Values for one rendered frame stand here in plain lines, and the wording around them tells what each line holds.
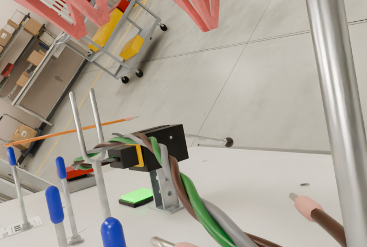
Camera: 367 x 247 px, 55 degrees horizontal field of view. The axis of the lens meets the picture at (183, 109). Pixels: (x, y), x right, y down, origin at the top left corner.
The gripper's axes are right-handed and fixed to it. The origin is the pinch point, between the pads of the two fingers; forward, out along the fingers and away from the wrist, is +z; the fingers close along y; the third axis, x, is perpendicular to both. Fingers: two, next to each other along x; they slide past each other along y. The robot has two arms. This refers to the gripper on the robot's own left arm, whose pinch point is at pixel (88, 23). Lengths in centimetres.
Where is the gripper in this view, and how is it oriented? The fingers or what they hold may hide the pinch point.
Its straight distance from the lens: 38.4
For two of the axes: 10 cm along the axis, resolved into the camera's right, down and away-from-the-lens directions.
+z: 4.9, 8.1, 3.2
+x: 6.1, -5.8, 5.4
